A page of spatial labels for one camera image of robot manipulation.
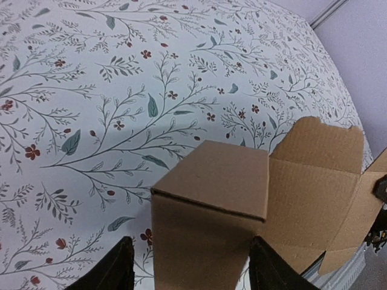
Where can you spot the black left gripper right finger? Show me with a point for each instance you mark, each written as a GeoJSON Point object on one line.
{"type": "Point", "coordinates": [268, 270]}

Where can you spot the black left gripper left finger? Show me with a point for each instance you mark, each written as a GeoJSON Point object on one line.
{"type": "Point", "coordinates": [114, 271]}

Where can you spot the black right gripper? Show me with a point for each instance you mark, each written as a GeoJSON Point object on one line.
{"type": "Point", "coordinates": [376, 236]}

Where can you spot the brown cardboard box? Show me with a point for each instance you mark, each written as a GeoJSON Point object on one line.
{"type": "Point", "coordinates": [308, 199]}

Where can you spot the floral patterned table mat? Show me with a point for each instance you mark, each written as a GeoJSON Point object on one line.
{"type": "Point", "coordinates": [99, 99]}

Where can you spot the aluminium front rail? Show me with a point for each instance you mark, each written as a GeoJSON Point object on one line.
{"type": "Point", "coordinates": [342, 278]}

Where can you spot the right aluminium frame post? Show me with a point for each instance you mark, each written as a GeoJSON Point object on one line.
{"type": "Point", "coordinates": [326, 13]}

